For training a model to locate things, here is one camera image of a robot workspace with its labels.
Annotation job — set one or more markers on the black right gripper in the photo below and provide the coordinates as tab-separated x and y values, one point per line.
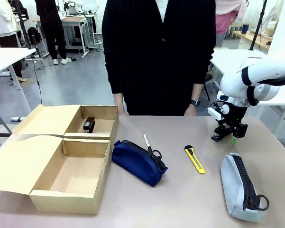
234	114

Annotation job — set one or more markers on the black stapler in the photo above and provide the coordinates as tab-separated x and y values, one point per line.
218	135
89	124

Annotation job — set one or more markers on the grey zipper pencil case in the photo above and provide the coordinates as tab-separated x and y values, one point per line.
232	185

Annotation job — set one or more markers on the person right forearm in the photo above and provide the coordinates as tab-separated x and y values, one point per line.
118	99

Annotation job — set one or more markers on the person left forearm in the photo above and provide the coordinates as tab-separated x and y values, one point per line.
197	91

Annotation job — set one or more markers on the brown cardboard box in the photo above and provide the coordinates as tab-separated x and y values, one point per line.
68	171

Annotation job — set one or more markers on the person left hand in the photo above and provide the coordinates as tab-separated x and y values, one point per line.
190	111

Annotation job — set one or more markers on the person right hand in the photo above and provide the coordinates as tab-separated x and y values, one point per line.
123	111

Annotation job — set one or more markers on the black wrist watch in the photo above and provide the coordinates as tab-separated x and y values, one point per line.
195	102

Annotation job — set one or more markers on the black chair legs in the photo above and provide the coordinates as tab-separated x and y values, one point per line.
207	85

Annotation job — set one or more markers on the yellow utility knife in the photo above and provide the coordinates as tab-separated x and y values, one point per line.
194	160

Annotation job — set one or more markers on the white table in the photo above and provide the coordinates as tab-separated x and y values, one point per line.
7	58
227	59

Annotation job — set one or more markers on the white pen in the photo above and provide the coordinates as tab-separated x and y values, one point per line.
146	140

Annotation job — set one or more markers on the wooden desk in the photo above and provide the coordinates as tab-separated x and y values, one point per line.
253	39

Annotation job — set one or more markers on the dark blue mug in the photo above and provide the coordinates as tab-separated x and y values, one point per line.
245	28

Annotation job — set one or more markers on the person torso black cardigan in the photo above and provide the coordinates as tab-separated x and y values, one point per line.
156	59

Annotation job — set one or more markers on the blue zipper pencil case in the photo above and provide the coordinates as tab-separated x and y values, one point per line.
135	164

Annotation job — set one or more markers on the thin black stand pole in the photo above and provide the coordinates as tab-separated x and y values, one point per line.
257	26

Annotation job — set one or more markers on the bystander in pink sweater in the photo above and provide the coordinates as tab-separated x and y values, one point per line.
227	19

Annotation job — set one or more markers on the grey desk cardboard top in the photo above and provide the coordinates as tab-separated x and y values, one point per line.
74	26

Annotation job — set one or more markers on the bystander in black clothes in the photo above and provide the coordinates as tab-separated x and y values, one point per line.
51	28

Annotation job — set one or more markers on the white power strip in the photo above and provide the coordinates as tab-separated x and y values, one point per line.
17	118

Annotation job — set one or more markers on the black bag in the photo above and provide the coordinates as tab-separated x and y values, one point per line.
34	35

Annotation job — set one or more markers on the black tripod pole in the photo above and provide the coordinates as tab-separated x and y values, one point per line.
23	28

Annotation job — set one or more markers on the bystander in white jacket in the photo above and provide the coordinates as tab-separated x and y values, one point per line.
3	23

